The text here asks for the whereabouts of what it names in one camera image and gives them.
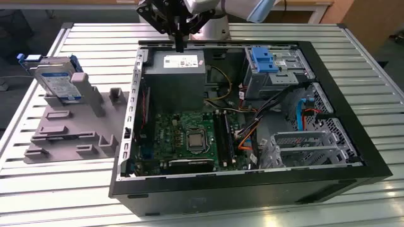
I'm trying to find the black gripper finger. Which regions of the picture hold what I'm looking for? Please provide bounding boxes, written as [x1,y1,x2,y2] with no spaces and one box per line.
[180,13,212,52]
[136,0,181,52]

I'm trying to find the hard disk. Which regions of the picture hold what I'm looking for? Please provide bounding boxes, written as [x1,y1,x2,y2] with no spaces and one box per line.
[16,53,84,105]

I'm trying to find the blue wire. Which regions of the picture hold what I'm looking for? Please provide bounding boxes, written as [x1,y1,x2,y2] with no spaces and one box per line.
[296,98,314,132]

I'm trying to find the multicoloured power wire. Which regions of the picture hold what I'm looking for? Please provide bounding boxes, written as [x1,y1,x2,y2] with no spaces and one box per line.
[301,108,318,119]

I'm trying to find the metal disk bay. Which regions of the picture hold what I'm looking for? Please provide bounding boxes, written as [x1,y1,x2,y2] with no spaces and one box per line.
[258,131,362,170]

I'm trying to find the white framed wooden desk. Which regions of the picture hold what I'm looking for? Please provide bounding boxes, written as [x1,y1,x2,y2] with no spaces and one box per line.
[26,0,334,24]

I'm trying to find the blue plastic latch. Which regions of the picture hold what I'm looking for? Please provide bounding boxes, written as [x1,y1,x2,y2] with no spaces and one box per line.
[250,47,280,73]

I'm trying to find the grey power supply box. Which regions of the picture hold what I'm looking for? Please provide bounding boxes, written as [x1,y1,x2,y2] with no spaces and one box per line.
[142,49,208,114]

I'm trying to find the grey metal drive cage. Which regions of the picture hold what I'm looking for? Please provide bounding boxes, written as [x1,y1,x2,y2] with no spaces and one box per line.
[242,46,316,100]

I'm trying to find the green motherboard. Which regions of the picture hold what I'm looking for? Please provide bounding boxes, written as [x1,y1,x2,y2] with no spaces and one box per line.
[132,111,253,177]

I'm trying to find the silver CPU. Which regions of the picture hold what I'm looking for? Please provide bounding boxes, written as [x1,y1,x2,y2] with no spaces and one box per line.
[188,134,205,147]

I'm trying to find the grey parts rack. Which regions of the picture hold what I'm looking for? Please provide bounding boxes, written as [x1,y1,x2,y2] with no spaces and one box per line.
[24,72,130,165]

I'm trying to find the CPU socket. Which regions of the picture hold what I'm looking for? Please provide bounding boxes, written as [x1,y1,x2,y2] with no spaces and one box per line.
[184,127,212,156]

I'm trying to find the black graphics card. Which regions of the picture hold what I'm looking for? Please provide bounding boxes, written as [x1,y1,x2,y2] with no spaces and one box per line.
[166,157,214,175]

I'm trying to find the black PC case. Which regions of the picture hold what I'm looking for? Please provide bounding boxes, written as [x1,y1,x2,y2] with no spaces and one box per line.
[108,40,393,217]

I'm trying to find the yellow black wire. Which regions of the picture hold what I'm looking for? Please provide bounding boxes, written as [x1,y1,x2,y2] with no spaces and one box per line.
[202,66,233,105]

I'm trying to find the thin red wire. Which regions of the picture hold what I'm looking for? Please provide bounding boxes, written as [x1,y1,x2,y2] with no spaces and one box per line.
[141,87,150,128]

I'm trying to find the black cable bundle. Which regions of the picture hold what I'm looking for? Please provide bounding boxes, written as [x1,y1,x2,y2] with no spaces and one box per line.
[238,81,316,140]

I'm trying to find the orange wire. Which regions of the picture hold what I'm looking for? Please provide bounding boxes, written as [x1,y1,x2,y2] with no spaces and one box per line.
[237,138,253,151]

